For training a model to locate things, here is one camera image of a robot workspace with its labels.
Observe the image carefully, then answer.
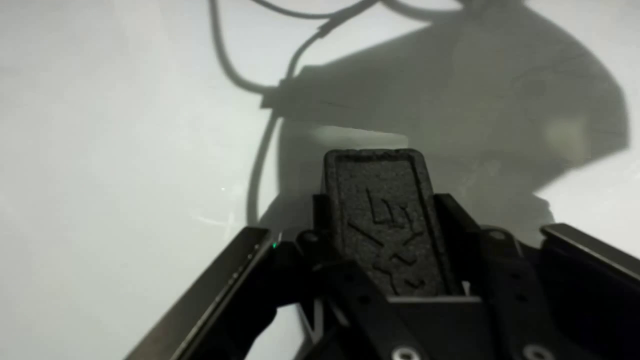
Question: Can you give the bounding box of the black felt whiteboard eraser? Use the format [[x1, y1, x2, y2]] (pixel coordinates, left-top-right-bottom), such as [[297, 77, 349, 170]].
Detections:
[[323, 147, 462, 296]]

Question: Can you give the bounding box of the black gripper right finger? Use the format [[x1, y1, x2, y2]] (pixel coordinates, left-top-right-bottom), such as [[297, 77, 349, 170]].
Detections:
[[434, 194, 640, 360]]

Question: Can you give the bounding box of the large wall whiteboard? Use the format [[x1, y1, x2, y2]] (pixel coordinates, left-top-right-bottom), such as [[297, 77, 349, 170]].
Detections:
[[0, 0, 640, 360]]

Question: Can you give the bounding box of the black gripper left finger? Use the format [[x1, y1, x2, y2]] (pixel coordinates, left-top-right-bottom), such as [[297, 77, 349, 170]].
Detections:
[[122, 223, 375, 360]]

